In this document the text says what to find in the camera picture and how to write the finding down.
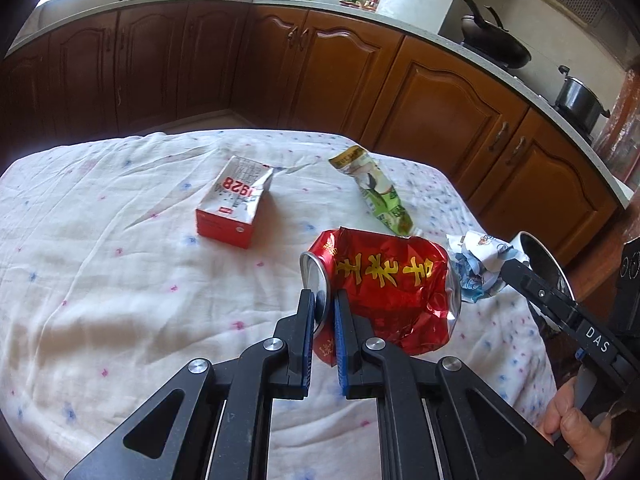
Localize crushed red can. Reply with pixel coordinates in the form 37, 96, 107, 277
299, 226, 463, 367

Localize white blue wrapper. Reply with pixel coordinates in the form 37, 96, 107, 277
446, 230, 526, 303

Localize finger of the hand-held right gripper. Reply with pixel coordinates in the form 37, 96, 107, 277
500, 254, 584, 332

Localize white and red carton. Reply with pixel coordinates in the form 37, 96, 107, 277
196, 156, 274, 250

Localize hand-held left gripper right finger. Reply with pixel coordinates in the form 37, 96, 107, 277
332, 290, 586, 480

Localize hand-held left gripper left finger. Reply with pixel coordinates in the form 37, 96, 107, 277
64, 287, 317, 480

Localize black wok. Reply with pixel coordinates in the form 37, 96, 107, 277
457, 0, 532, 70

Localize white kitchen countertop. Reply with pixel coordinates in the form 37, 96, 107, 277
5, 0, 633, 211

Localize wooden base cabinets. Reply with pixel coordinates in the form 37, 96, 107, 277
0, 0, 621, 266

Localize green snack wrapper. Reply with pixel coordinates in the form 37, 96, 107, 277
328, 145, 416, 236

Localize white rimmed trash bin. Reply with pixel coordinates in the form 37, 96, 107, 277
515, 231, 581, 381

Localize white printed tablecloth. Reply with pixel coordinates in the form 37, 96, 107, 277
0, 127, 558, 480

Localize dark cooking pot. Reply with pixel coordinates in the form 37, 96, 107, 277
554, 65, 612, 131

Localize person's right hand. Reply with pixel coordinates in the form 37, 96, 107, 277
542, 379, 620, 477

